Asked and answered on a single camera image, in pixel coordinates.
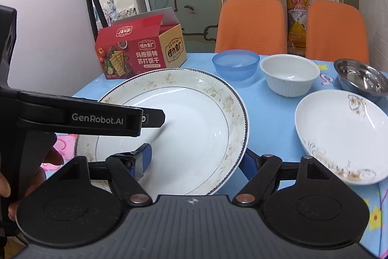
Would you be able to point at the large floral rim plate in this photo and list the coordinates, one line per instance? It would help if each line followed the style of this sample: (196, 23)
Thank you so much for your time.
(188, 131)

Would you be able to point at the orange chair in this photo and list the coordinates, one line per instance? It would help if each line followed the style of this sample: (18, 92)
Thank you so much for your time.
(336, 31)
(251, 28)

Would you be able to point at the black stand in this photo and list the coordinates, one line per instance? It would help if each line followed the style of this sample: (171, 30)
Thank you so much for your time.
(91, 4)

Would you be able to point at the white ribbed ceramic bowl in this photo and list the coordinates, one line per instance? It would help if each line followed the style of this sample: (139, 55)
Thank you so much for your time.
(288, 86)

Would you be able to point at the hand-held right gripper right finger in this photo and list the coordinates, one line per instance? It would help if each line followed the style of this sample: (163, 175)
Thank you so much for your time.
(250, 165)

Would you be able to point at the person's left hand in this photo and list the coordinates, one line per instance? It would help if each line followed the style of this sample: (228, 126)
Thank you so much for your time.
(54, 156)

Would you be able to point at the clear plastic bags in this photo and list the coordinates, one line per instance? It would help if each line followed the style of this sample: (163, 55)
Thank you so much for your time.
(118, 11)

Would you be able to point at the yellow plastic package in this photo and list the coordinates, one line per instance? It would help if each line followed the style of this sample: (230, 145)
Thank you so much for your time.
(297, 31)

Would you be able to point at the stainless steel bowl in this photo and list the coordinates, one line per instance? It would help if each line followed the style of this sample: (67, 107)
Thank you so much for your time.
(360, 80)

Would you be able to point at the red cracker box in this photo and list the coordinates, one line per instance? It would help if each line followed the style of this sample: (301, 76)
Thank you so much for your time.
(127, 55)

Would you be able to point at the white plate with vine print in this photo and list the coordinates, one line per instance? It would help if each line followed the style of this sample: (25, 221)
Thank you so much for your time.
(333, 131)

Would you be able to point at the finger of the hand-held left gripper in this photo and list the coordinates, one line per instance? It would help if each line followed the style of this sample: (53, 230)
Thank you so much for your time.
(154, 119)

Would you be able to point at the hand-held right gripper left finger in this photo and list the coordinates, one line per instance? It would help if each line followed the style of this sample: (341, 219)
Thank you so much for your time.
(145, 157)

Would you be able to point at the blue plastic bowl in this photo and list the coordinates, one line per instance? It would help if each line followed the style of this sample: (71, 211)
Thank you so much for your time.
(235, 67)

